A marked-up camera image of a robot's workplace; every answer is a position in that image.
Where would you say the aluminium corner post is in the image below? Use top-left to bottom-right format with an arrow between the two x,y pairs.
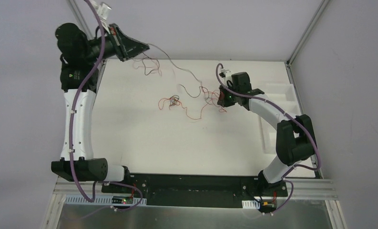
61,0 -> 102,65
286,0 -> 331,68

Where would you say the red thin wire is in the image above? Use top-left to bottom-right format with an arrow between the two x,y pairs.
132,57 -> 227,121

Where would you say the right white slotted cable duct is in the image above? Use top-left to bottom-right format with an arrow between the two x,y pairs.
242,200 -> 260,209

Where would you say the white slotted cable duct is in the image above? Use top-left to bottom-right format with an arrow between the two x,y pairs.
65,195 -> 147,206
242,200 -> 260,209

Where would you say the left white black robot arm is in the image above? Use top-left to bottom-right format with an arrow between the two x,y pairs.
51,23 -> 150,193

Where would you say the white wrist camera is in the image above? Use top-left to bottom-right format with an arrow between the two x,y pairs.
218,68 -> 231,79
90,0 -> 112,32

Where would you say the white thin wire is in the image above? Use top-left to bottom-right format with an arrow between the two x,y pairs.
147,43 -> 208,102

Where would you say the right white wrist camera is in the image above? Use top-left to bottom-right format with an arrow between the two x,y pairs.
218,68 -> 231,79

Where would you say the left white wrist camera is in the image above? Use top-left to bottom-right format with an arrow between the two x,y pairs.
90,0 -> 112,32

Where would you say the left green controller board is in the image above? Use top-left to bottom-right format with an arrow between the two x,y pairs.
112,196 -> 133,205

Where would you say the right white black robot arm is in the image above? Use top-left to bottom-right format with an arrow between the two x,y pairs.
216,72 -> 318,196

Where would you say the left white slotted cable duct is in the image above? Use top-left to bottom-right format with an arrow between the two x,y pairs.
65,195 -> 147,206

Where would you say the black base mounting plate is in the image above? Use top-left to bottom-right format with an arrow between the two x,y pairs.
101,173 -> 288,209

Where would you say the right aluminium corner post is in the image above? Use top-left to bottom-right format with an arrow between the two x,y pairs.
286,0 -> 331,68

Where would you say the aluminium front frame rail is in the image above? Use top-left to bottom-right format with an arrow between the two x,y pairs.
53,178 -> 338,200

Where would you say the left aluminium corner post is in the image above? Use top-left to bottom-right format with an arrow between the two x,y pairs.
61,0 -> 102,65

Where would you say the white foam compartment tray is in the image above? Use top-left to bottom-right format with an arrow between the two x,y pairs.
255,83 -> 311,155

